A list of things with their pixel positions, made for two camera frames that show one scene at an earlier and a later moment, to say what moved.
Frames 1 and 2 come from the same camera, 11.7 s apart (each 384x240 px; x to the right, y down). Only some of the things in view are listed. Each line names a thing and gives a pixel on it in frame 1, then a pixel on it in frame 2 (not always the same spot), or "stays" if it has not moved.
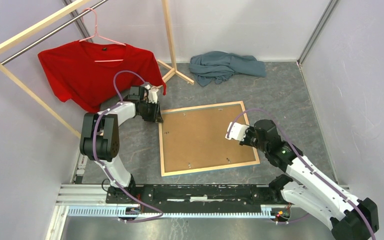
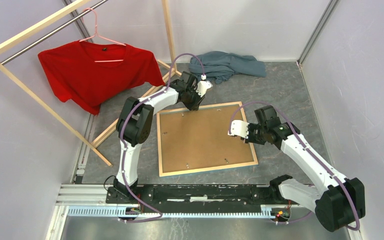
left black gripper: x=159 y=119 → x=195 y=106
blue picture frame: x=192 y=140 stays
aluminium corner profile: x=326 y=13 stays
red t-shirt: x=86 y=73 stays
